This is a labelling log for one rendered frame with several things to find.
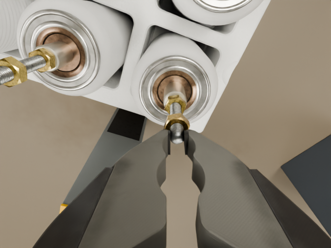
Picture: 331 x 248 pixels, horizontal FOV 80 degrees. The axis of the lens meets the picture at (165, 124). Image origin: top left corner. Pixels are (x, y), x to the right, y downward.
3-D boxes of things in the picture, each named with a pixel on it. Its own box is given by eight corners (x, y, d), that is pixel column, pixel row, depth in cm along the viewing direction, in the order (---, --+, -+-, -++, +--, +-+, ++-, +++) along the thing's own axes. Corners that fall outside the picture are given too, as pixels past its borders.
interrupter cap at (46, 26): (116, 49, 20) (114, 50, 19) (78, 102, 22) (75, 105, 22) (44, -12, 17) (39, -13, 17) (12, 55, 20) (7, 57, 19)
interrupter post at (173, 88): (158, 89, 21) (156, 101, 19) (176, 75, 21) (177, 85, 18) (173, 105, 22) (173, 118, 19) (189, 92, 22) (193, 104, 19)
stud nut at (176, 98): (180, 115, 19) (181, 119, 18) (163, 110, 19) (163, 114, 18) (187, 97, 18) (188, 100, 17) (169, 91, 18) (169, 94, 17)
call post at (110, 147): (150, 106, 49) (126, 218, 22) (143, 128, 53) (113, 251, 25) (122, 96, 48) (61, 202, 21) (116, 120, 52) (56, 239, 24)
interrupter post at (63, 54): (80, 51, 20) (64, 58, 17) (68, 70, 21) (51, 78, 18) (57, 34, 19) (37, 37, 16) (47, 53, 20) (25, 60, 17)
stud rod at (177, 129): (178, 103, 20) (182, 146, 14) (168, 100, 20) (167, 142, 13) (181, 94, 20) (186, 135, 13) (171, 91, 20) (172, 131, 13)
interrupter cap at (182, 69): (124, 86, 21) (123, 89, 21) (180, 37, 19) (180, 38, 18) (170, 133, 24) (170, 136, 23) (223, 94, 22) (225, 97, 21)
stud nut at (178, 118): (182, 137, 16) (183, 142, 15) (161, 131, 15) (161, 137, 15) (191, 115, 15) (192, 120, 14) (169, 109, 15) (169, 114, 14)
